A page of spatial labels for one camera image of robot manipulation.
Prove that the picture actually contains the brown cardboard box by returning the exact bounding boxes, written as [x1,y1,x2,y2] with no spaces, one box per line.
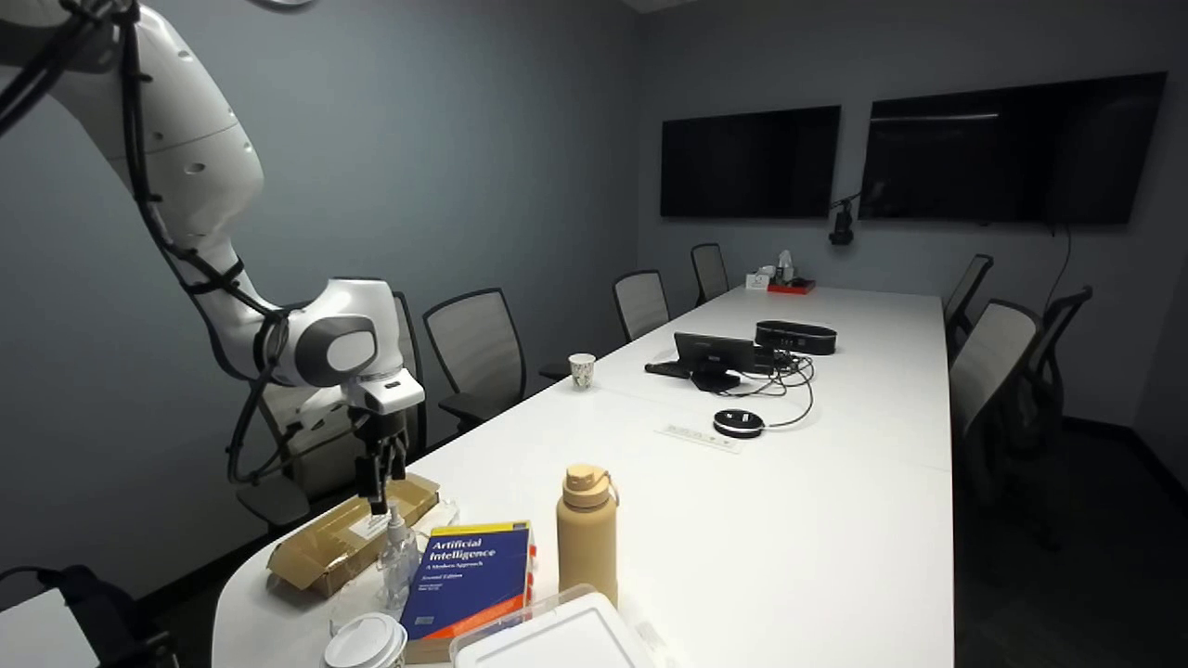
[265,472,441,604]

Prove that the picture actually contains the white lidded paper cup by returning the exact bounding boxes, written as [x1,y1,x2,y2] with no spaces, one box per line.
[324,608,412,668]

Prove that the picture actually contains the tan insulated bottle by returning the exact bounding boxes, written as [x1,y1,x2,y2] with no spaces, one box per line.
[553,462,621,608]

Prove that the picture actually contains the blue book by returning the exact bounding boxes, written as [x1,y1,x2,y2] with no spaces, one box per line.
[396,521,538,645]

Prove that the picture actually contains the round black speakerphone puck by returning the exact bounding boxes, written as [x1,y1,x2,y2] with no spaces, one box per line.
[710,404,770,441]

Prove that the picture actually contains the black conference tablet console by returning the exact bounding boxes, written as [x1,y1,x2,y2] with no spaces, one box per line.
[644,332,795,399]

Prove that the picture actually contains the clear pump bottle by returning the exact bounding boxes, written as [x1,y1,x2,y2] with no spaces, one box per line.
[375,498,428,602]

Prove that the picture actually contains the black bag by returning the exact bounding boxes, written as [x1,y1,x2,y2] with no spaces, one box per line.
[0,564,177,668]

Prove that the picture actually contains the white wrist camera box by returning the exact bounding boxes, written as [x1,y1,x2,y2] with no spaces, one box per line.
[342,375,428,418]

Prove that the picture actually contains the white flat panel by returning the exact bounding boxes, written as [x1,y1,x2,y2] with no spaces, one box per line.
[0,585,105,668]

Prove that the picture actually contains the thin black table cable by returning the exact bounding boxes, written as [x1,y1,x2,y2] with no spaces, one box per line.
[738,358,821,435]

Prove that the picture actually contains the larger black wall television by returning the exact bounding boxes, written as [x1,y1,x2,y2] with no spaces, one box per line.
[856,70,1169,232]

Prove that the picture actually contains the black rectangular speaker box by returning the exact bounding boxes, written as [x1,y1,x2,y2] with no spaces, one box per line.
[754,319,838,360]

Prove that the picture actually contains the smaller black wall television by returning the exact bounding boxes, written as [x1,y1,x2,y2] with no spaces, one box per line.
[658,103,848,224]

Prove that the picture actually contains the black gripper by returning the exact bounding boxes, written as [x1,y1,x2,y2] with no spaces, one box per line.
[350,410,412,517]

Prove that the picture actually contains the grey mesh office chair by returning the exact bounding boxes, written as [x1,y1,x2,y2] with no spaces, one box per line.
[1015,285,1095,462]
[948,296,1041,498]
[688,239,735,303]
[613,266,672,345]
[942,248,1000,358]

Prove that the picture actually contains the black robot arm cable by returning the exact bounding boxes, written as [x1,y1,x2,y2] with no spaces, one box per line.
[0,0,292,490]

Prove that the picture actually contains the clear plastic bag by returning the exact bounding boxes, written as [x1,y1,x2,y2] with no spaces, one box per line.
[324,498,464,623]

